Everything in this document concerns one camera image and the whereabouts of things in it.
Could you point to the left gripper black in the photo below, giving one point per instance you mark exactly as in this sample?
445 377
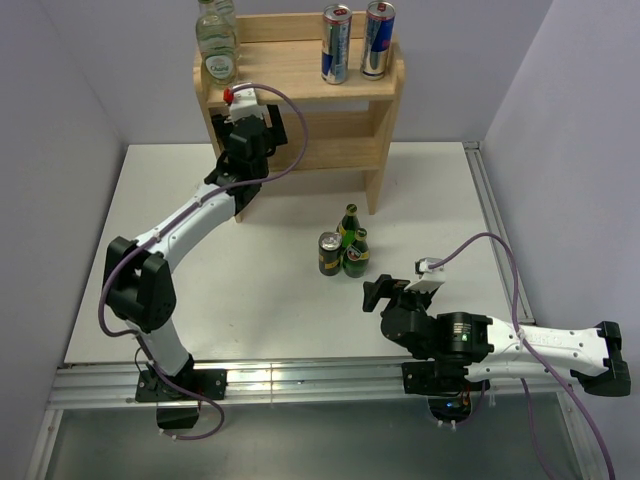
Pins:
275 137

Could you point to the clear glass bottle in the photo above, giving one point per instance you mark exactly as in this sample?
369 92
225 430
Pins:
226 10
216 44

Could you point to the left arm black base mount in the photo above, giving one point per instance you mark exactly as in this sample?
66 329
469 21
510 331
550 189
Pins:
179 403

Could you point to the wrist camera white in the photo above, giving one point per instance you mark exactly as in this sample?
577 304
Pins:
242 102
431 275

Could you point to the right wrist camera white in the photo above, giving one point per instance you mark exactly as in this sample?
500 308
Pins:
431 275

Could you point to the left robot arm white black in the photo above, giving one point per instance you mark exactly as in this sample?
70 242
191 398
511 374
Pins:
138 285

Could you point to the black yellow can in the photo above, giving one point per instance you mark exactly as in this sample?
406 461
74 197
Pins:
330 253

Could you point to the wooden two-tier shelf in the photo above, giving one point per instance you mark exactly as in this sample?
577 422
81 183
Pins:
350 125

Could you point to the clear glass bottle rear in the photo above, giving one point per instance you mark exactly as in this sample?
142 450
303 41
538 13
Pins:
226 10

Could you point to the aluminium rail frame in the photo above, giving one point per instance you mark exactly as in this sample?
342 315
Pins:
314 390

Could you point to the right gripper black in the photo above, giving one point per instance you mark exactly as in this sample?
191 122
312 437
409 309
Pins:
387 287

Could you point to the silver blue energy drink can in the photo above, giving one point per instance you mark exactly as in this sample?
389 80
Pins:
378 31

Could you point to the green glass bottle rear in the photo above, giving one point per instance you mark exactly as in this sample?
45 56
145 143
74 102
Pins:
348 225

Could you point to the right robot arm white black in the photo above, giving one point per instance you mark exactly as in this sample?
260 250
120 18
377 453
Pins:
459 351

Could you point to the green glass bottle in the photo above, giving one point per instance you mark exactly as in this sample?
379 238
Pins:
348 225
357 255

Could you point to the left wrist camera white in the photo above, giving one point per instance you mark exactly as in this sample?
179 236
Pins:
242 102

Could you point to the clear glass bottle front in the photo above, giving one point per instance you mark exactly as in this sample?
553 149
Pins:
216 44

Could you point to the green glass bottle front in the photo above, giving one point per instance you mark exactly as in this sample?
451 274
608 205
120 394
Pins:
357 255

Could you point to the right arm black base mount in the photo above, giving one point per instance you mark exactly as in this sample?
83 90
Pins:
452 398

